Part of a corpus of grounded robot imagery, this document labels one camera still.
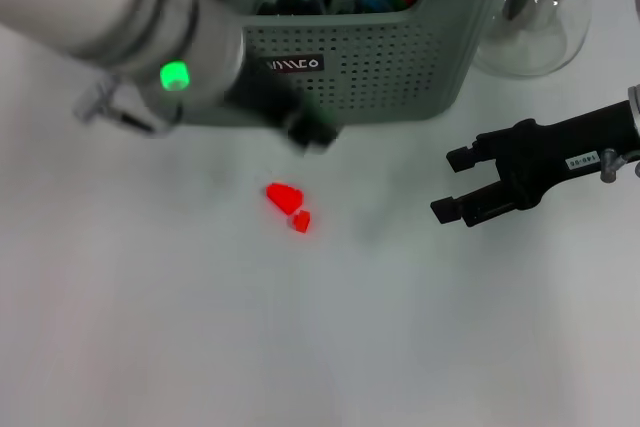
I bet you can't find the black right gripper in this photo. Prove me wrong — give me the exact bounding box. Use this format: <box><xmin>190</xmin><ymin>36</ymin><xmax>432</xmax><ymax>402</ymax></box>
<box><xmin>429</xmin><ymin>99</ymin><xmax>640</xmax><ymax>229</ymax></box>

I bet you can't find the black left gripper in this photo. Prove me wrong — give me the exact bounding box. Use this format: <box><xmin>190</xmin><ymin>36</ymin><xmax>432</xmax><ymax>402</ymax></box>
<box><xmin>226</xmin><ymin>65</ymin><xmax>340</xmax><ymax>155</ymax></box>

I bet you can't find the grey perforated storage bin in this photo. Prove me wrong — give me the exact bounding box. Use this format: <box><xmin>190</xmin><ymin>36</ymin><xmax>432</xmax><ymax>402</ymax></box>
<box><xmin>219</xmin><ymin>0</ymin><xmax>529</xmax><ymax>127</ymax></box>

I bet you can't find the red-orange sloped brick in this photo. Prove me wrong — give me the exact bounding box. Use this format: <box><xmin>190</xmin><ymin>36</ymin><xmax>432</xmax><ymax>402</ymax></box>
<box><xmin>266</xmin><ymin>182</ymin><xmax>305</xmax><ymax>213</ymax></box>

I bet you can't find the small red studded brick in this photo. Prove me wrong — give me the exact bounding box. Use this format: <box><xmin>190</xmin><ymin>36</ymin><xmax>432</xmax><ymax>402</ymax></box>
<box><xmin>289</xmin><ymin>210</ymin><xmax>312</xmax><ymax>234</ymax></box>

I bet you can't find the glass carafe black lid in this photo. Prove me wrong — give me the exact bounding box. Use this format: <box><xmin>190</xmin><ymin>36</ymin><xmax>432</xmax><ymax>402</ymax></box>
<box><xmin>472</xmin><ymin>0</ymin><xmax>601</xmax><ymax>77</ymax></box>

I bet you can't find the grey right gripper cable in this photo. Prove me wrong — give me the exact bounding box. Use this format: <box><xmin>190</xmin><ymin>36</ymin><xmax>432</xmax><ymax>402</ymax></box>
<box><xmin>597</xmin><ymin>146</ymin><xmax>640</xmax><ymax>183</ymax></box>

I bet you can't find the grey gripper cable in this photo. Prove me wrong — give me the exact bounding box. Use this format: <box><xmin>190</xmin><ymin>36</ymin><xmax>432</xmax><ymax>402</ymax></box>
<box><xmin>72</xmin><ymin>74</ymin><xmax>182</xmax><ymax>139</ymax></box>
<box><xmin>597</xmin><ymin>146</ymin><xmax>640</xmax><ymax>183</ymax></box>

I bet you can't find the grey left gripper cable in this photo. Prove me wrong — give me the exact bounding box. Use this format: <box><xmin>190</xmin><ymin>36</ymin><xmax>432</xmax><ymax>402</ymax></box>
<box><xmin>72</xmin><ymin>74</ymin><xmax>182</xmax><ymax>139</ymax></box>

